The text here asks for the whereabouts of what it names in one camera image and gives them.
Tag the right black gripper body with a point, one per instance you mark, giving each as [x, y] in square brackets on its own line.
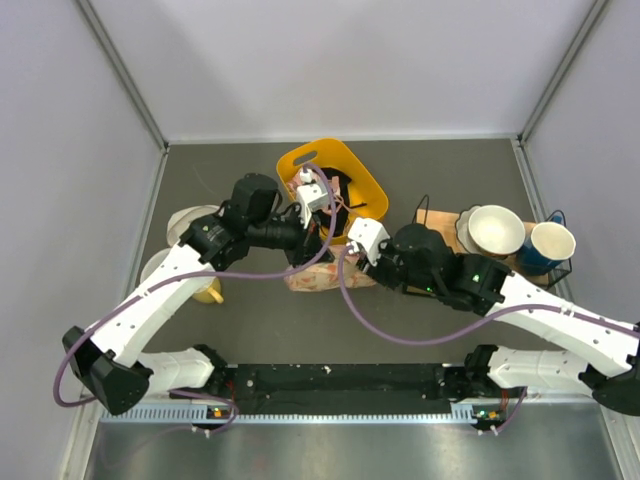
[390, 270]

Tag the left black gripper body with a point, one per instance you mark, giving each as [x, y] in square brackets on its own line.
[297, 246]

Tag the floral mesh laundry bag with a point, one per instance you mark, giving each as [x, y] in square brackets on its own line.
[323, 276]

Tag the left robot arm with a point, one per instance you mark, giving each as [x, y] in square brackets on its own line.
[109, 358]

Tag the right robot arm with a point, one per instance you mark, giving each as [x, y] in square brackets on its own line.
[595, 356]

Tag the black bra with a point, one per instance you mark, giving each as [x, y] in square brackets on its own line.
[345, 206]

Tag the pink satin bra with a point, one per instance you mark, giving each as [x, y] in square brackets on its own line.
[291, 184]

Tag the white mesh laundry bag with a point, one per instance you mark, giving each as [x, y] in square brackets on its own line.
[180, 221]

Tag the white scalloped plate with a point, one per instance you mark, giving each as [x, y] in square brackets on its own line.
[462, 231]

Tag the yellow mug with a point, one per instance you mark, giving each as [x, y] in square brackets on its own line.
[212, 294]

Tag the white ceramic bowl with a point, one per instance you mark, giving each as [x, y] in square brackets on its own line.
[496, 230]

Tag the white marble plate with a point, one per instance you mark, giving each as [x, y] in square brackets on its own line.
[155, 267]

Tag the blue paper cup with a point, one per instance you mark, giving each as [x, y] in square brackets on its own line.
[548, 245]

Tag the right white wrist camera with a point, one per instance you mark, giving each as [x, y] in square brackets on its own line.
[365, 237]

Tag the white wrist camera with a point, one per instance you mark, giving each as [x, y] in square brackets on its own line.
[311, 193]
[365, 237]

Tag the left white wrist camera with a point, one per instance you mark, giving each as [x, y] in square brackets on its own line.
[311, 193]

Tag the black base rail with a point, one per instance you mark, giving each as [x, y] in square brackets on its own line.
[349, 389]

